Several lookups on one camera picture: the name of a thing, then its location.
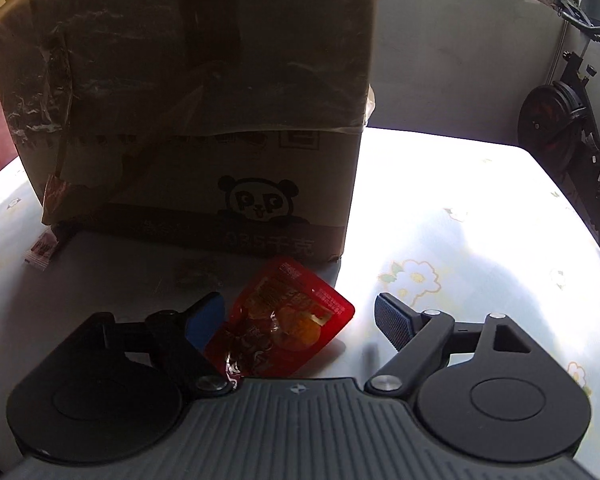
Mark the small red white packet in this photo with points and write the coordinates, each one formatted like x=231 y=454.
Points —
x=41 y=249

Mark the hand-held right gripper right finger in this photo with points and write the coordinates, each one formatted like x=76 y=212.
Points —
x=392 y=322

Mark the black exercise bike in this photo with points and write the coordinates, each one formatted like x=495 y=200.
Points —
x=550 y=120

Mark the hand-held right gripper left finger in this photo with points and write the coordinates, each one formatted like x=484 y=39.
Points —
x=205 y=320

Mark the red snack packet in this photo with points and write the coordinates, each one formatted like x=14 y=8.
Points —
x=280 y=320

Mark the brown cardboard box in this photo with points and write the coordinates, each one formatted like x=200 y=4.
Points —
x=180 y=110

